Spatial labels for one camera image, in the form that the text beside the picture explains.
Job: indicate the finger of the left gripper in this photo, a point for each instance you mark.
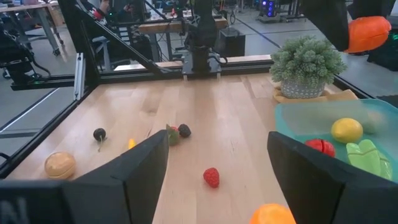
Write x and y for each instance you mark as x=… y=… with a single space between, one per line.
x=329 y=18
x=370 y=7

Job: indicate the small red strawberry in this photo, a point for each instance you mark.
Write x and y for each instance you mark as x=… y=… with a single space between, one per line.
x=211 y=177

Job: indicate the yellow toy pepper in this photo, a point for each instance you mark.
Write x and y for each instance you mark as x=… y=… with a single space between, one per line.
x=132 y=143

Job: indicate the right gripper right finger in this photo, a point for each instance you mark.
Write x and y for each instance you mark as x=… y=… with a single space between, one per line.
x=317 y=199

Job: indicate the black office chair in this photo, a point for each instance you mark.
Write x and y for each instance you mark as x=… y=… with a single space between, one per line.
x=15 y=53

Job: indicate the black toy blackberry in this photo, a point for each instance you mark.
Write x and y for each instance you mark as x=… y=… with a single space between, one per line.
x=184 y=130

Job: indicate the yellow toy lemon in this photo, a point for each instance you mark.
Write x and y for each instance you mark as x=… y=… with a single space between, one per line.
x=346 y=130

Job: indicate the light green toy starfruit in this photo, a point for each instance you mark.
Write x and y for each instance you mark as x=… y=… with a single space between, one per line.
x=367 y=158

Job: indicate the black toy cherry with stem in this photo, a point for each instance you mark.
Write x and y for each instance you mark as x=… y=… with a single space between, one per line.
x=99 y=134

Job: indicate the small leafy toy strawberry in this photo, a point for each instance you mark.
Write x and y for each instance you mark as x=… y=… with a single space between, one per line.
x=172 y=137

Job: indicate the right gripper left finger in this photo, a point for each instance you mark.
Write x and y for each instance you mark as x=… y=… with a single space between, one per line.
x=124 y=199

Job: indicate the silver aluminium bracket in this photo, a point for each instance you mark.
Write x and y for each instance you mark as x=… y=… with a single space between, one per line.
x=79 y=77

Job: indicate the black computer green lights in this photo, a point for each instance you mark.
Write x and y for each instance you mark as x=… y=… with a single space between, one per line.
x=382 y=59

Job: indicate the black cube cabinet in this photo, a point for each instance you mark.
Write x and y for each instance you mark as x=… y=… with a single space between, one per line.
x=231 y=43

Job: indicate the wooden workbench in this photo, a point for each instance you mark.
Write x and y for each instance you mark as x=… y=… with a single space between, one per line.
x=161 y=26

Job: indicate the person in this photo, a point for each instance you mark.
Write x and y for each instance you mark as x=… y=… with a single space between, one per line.
x=101 y=14

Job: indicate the smooth orange toy fruit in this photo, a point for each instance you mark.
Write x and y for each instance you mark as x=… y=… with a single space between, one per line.
x=272 y=216

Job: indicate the teal translucent tupperware container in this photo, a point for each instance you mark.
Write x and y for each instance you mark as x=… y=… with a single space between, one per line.
x=298 y=115

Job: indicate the ridged orange toy tangerine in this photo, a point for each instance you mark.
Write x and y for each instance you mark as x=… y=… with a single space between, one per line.
x=368 y=34

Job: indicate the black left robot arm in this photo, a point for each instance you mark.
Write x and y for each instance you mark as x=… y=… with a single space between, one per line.
x=202 y=31

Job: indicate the black computer blue lights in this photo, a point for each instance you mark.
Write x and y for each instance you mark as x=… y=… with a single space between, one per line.
x=267 y=9

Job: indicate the tan toy potato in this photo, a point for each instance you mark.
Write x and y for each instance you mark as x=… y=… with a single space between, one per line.
x=60 y=165

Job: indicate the green faux plant in pot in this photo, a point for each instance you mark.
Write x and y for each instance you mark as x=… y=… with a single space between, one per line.
x=306 y=62

